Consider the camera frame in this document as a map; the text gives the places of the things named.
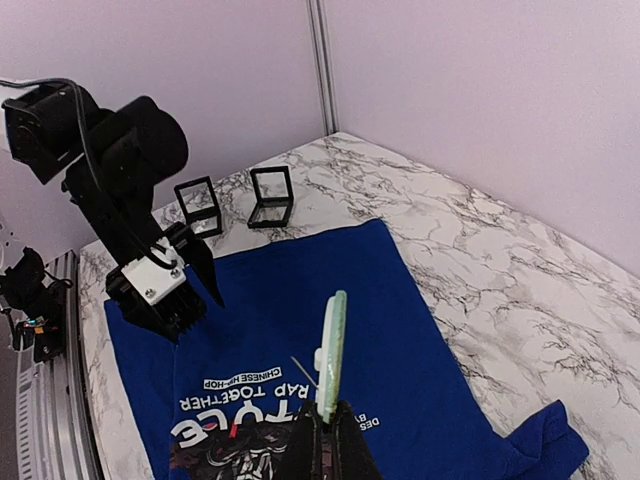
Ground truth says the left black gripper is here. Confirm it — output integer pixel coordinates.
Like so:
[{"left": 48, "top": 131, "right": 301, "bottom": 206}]
[{"left": 119, "top": 223, "right": 225, "bottom": 308}]

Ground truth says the round green-rimmed brooch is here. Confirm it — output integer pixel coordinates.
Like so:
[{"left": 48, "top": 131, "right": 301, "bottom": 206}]
[{"left": 291, "top": 290, "right": 347, "bottom": 425}]

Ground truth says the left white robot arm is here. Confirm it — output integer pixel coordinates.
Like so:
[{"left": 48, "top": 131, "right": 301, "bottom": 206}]
[{"left": 1, "top": 78, "right": 224, "bottom": 311}]

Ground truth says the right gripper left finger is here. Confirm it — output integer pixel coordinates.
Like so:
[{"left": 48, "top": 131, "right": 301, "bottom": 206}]
[{"left": 277, "top": 401, "right": 323, "bottom": 480}]

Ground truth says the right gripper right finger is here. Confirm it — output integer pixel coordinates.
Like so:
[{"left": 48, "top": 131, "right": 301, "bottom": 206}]
[{"left": 332, "top": 400, "right": 383, "bottom": 480}]

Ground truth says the black display box with brooch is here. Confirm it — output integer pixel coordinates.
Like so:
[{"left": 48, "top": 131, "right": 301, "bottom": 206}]
[{"left": 174, "top": 176, "right": 223, "bottom": 239}]

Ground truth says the left aluminium frame post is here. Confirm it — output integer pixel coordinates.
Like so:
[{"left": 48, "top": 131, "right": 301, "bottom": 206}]
[{"left": 306, "top": 0, "right": 339, "bottom": 135}]

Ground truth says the front aluminium rail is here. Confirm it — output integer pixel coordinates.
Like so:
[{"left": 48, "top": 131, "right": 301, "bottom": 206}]
[{"left": 16, "top": 251, "right": 104, "bottom": 479}]

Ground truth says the blue panda t-shirt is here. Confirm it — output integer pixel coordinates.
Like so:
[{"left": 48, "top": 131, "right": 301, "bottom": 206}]
[{"left": 104, "top": 219, "right": 589, "bottom": 479}]

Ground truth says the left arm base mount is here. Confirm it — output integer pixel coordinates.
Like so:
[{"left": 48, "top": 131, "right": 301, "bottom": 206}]
[{"left": 1, "top": 247, "right": 73, "bottom": 363}]

